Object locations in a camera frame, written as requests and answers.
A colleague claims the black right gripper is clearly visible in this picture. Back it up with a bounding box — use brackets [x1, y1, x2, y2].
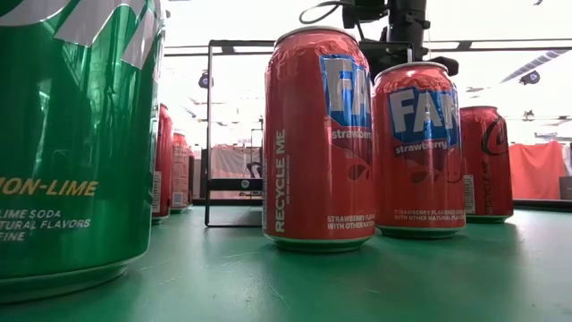
[358, 40, 461, 83]

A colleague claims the red strawberry Fanta can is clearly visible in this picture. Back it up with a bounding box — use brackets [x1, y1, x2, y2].
[372, 61, 467, 240]
[171, 131, 196, 214]
[262, 25, 376, 254]

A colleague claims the red cola can black logo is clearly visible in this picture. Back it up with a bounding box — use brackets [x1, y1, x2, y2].
[458, 105, 515, 224]

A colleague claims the orange cloth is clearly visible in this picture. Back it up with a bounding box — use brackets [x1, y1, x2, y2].
[509, 140, 568, 201]

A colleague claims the white cloth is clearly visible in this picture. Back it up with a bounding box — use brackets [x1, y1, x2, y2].
[209, 143, 264, 200]

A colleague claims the green table mat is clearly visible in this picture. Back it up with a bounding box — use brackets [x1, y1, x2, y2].
[0, 204, 572, 322]

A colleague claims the red soda can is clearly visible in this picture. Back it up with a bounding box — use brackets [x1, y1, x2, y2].
[151, 102, 174, 225]

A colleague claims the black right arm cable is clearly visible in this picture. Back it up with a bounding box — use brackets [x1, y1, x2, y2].
[298, 0, 357, 26]

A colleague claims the wooden shelf with black frame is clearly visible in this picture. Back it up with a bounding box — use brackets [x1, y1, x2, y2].
[204, 38, 416, 228]

